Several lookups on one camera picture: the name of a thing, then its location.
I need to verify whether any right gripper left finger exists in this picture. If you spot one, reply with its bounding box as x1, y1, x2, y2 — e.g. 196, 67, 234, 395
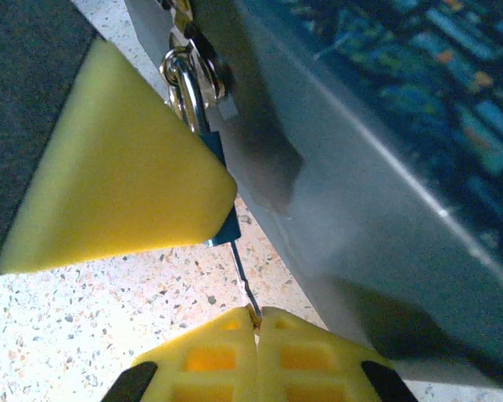
101, 306, 260, 402

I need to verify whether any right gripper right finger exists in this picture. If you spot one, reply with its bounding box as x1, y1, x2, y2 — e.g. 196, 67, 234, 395
257, 306, 419, 402

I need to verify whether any small metal key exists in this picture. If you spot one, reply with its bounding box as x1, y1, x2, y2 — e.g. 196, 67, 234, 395
229, 240, 264, 332

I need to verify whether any blue padlock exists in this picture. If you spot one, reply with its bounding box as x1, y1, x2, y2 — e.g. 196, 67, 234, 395
158, 43, 242, 250

